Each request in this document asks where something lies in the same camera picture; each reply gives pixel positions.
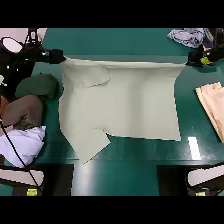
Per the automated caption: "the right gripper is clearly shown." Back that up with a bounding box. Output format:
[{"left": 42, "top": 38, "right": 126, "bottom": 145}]
[{"left": 185, "top": 49, "right": 205, "bottom": 68}]

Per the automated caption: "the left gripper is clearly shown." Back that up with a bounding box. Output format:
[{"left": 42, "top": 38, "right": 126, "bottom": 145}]
[{"left": 48, "top": 48, "right": 67, "bottom": 65}]

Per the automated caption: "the pale green T-shirt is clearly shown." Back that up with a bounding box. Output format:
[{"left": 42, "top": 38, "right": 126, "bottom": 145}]
[{"left": 57, "top": 56, "right": 187, "bottom": 165}]

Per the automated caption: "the pale blue garment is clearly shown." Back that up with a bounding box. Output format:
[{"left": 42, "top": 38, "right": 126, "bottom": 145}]
[{"left": 167, "top": 28, "right": 208, "bottom": 50}]

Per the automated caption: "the black garment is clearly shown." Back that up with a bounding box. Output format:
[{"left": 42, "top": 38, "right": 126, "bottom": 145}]
[
  {"left": 0, "top": 53, "right": 38, "bottom": 101},
  {"left": 207, "top": 28, "right": 224, "bottom": 49}
]

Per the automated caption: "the dark green garment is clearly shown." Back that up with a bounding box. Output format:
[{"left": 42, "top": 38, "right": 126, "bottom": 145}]
[{"left": 14, "top": 73, "right": 62, "bottom": 100}]

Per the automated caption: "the beige garment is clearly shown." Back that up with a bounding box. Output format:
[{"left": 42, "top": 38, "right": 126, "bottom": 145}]
[{"left": 195, "top": 81, "right": 224, "bottom": 144}]

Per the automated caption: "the white garment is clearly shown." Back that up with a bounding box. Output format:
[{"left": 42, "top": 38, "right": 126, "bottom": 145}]
[{"left": 0, "top": 125, "right": 47, "bottom": 169}]

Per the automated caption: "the black cable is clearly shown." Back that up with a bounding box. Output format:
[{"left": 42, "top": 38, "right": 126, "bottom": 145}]
[{"left": 0, "top": 121, "right": 45, "bottom": 196}]

